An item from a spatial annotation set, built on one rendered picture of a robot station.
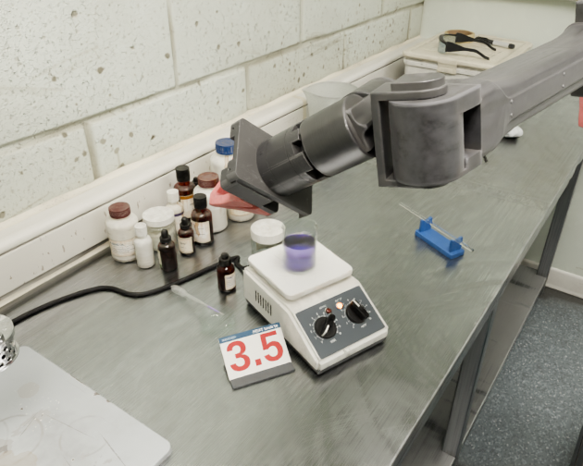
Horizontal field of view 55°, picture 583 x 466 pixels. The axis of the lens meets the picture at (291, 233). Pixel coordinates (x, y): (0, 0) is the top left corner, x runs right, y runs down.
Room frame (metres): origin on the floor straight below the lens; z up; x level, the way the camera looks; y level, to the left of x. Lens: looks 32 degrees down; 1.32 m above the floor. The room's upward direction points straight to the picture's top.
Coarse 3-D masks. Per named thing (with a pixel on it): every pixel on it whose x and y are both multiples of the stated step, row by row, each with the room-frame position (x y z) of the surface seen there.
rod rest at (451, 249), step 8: (424, 224) 0.90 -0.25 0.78; (416, 232) 0.90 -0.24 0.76; (424, 232) 0.90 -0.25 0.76; (432, 232) 0.90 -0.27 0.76; (424, 240) 0.88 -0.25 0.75; (432, 240) 0.87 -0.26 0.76; (440, 240) 0.87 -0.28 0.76; (448, 240) 0.87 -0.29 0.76; (440, 248) 0.85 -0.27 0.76; (448, 248) 0.85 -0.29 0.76; (456, 248) 0.84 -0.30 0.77; (448, 256) 0.83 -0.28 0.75; (456, 256) 0.83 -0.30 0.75
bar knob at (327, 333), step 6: (318, 318) 0.59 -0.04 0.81; (324, 318) 0.60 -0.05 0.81; (330, 318) 0.59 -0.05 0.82; (318, 324) 0.59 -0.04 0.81; (324, 324) 0.59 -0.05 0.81; (330, 324) 0.58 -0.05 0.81; (318, 330) 0.58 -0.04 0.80; (324, 330) 0.57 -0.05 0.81; (330, 330) 0.58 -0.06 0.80; (336, 330) 0.58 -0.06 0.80; (324, 336) 0.57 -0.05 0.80; (330, 336) 0.57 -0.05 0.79
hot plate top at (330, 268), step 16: (256, 256) 0.70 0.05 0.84; (272, 256) 0.70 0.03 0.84; (320, 256) 0.70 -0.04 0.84; (336, 256) 0.70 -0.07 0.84; (272, 272) 0.66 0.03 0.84; (288, 272) 0.66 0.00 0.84; (320, 272) 0.66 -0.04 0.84; (336, 272) 0.66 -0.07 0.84; (352, 272) 0.67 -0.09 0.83; (288, 288) 0.62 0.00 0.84; (304, 288) 0.62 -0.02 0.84
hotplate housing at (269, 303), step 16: (256, 272) 0.69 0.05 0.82; (256, 288) 0.66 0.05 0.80; (272, 288) 0.65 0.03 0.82; (320, 288) 0.65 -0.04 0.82; (336, 288) 0.65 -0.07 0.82; (256, 304) 0.67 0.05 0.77; (272, 304) 0.63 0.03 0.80; (288, 304) 0.61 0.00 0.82; (304, 304) 0.61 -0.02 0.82; (272, 320) 0.63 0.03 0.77; (288, 320) 0.60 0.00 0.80; (288, 336) 0.60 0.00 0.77; (304, 336) 0.57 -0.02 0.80; (368, 336) 0.59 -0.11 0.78; (384, 336) 0.60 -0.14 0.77; (304, 352) 0.56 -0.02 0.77; (336, 352) 0.56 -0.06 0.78; (352, 352) 0.57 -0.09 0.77; (320, 368) 0.54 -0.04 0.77
